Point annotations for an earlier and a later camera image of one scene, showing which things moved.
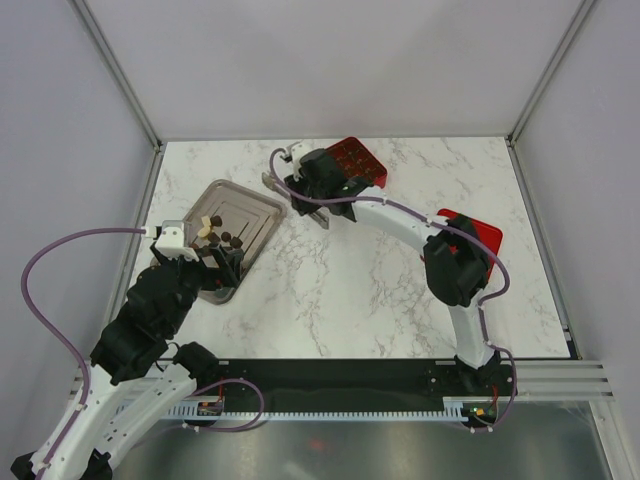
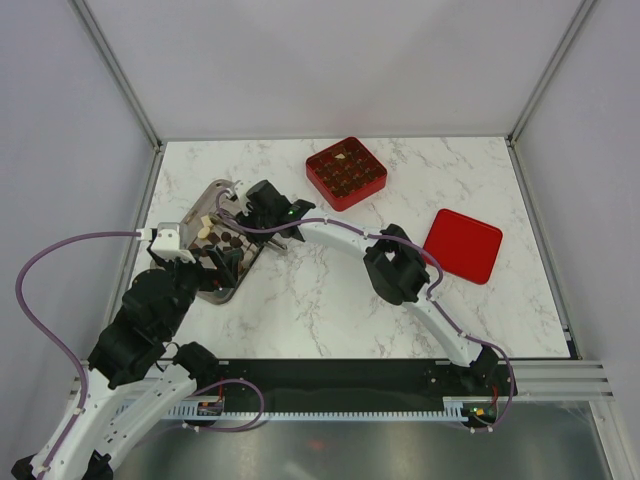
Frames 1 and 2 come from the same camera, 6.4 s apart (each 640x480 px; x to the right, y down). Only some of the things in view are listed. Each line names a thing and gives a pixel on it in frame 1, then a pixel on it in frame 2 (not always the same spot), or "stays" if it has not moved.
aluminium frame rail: (562, 380) stays
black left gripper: (219, 277) stays
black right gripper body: (304, 187) to (256, 221)
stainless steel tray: (231, 214) stays
